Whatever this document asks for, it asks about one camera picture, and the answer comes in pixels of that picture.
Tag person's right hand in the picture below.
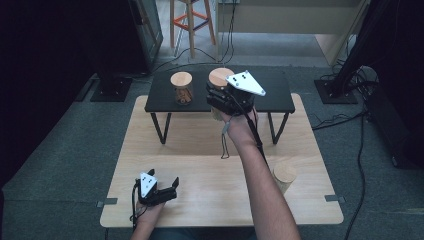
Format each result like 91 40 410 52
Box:
219 106 260 145

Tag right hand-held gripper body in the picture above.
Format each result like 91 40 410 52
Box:
225 69 267 116

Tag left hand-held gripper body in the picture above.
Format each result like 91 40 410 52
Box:
134 172 178 207

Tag left hand-held gripper cable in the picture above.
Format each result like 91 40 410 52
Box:
129 179 141 232

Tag black box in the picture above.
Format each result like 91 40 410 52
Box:
364 88 424 169

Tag hand-held gripper cable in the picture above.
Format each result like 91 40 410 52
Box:
233 96 272 168
129 179 141 232

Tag short glass jar wooden lid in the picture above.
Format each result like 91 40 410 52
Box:
170 71 194 106

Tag beige cabinet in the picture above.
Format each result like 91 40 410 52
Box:
214 0 372 67

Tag grey wrist strap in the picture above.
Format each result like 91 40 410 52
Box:
220 120 232 160

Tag bundle of black cables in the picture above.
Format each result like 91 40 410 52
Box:
319 58 381 99

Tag person's left hand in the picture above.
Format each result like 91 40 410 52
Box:
134 201 166 226

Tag glass-fronted cabinet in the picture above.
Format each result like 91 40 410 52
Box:
128 0 164 73

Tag right hand-held gripper cable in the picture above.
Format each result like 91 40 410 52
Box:
233 96 272 168

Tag grey tape strip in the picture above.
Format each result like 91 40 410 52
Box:
324 194 347 204
96 197 119 208

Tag black metal shelf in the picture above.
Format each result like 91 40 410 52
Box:
144 70 296 146

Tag black floor cable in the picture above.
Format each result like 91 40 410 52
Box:
133 0 238 80
311 111 368 240

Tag tall jar with pale grains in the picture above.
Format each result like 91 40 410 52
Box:
271 163 298 196

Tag person's blue jeans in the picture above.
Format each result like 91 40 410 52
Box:
149 227 259 240

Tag black stand with square base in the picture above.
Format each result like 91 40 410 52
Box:
89 66 133 103
313 0 394 105

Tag wooden stool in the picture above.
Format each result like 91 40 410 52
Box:
169 0 217 59

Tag tall jar with brown sticks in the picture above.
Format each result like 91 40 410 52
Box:
208 67 235 122

